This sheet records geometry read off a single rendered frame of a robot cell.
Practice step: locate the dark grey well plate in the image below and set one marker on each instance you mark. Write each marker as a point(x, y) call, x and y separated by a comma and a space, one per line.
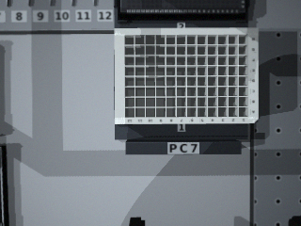
point(182, 10)

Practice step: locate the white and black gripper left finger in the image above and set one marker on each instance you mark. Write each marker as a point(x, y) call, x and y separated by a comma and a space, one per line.
point(136, 222)

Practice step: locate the white deep-well block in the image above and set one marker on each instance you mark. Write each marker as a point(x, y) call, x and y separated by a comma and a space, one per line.
point(192, 75)

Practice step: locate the grey flat base plate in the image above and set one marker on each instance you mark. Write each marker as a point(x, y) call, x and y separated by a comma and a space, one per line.
point(278, 129)

